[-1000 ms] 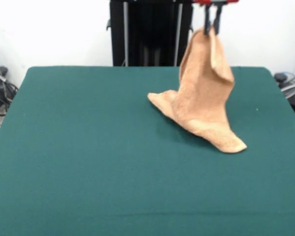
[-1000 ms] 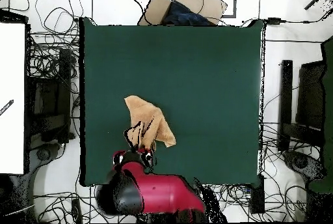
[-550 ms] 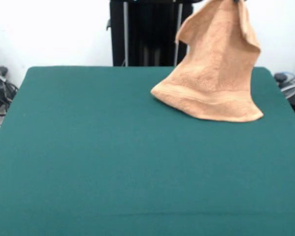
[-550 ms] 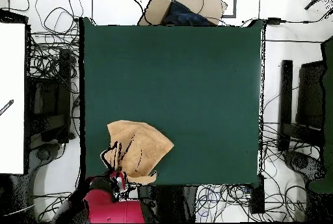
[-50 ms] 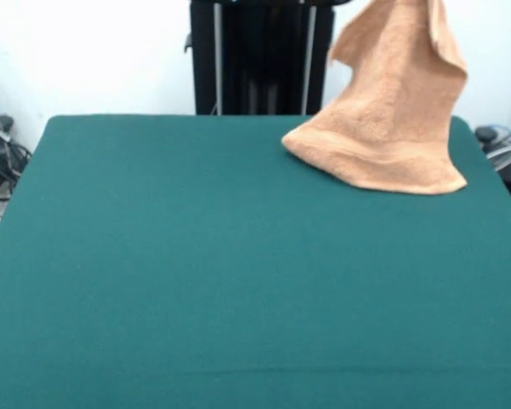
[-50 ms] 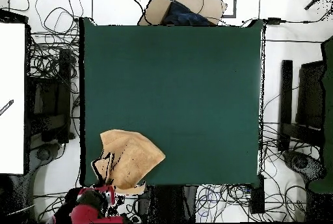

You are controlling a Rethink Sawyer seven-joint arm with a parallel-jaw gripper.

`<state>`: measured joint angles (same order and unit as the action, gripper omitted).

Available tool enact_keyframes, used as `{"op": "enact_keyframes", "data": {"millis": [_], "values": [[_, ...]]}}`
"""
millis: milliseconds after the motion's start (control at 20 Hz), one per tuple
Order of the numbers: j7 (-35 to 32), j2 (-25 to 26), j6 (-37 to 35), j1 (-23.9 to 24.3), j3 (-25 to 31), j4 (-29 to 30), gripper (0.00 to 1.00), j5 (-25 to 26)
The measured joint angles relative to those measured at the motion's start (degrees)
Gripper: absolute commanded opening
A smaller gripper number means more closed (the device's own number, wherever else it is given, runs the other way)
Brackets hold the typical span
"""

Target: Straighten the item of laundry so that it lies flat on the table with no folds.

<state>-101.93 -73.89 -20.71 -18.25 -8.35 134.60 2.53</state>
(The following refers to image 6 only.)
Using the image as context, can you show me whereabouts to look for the tan terry towel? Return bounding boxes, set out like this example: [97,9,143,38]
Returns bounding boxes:
[90,129,167,196]

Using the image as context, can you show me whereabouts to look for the grey swivel base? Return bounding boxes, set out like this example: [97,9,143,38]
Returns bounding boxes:
[283,149,327,183]
[10,143,63,222]

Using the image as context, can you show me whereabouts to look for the black strip label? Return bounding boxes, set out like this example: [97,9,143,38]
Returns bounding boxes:
[0,99,14,117]

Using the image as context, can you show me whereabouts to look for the white panel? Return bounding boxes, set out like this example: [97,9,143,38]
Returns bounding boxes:
[0,22,26,175]

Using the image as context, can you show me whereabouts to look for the black box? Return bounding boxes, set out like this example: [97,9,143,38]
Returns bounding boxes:
[249,175,265,214]

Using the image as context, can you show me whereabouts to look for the dark green table cloth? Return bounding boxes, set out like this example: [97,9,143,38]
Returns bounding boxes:
[79,17,265,188]

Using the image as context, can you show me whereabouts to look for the cardboard box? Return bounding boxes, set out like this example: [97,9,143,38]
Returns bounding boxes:
[137,0,228,26]

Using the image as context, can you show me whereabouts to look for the dark blue garment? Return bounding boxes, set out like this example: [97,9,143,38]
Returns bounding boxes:
[162,0,211,26]

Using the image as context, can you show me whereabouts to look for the green fabric drape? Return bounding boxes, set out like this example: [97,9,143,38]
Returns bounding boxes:
[308,35,333,193]

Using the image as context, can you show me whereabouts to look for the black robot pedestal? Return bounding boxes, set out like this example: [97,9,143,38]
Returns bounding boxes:
[137,185,199,223]

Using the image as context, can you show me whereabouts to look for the blue and black cable tangle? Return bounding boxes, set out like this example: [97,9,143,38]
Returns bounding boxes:
[194,184,252,223]

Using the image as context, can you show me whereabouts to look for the grey square frame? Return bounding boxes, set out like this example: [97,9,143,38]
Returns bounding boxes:
[199,0,237,18]

